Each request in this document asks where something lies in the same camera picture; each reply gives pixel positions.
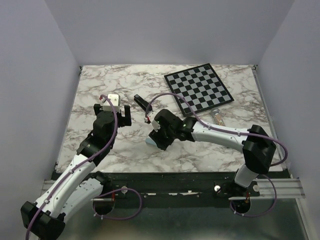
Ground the black stapler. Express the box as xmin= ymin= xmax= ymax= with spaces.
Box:
xmin=133 ymin=94 xmax=149 ymax=112

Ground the light blue mini stapler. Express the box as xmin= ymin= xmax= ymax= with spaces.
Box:
xmin=145 ymin=137 xmax=164 ymax=151

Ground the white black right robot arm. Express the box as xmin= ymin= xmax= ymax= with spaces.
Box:
xmin=144 ymin=109 xmax=276 ymax=196

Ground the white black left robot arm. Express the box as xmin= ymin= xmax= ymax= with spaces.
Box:
xmin=20 ymin=104 xmax=132 ymax=240

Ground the glitter filled clear tube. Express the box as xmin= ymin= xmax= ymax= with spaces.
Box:
xmin=210 ymin=108 xmax=225 ymax=126

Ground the black grey chessboard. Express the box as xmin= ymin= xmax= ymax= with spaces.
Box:
xmin=164 ymin=63 xmax=234 ymax=117

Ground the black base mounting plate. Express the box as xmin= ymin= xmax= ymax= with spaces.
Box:
xmin=51 ymin=172 xmax=293 ymax=210

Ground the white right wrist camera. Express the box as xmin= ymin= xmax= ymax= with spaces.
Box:
xmin=144 ymin=111 xmax=161 ymax=132

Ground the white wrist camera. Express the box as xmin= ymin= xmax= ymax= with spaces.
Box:
xmin=144 ymin=111 xmax=161 ymax=132
xmin=99 ymin=93 xmax=121 ymax=112

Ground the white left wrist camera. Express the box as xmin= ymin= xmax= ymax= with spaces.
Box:
xmin=99 ymin=93 xmax=121 ymax=112

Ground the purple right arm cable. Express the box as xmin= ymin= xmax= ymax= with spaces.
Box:
xmin=144 ymin=92 xmax=288 ymax=218

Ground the aluminium frame rail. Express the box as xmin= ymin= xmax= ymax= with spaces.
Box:
xmin=39 ymin=178 xmax=306 ymax=201

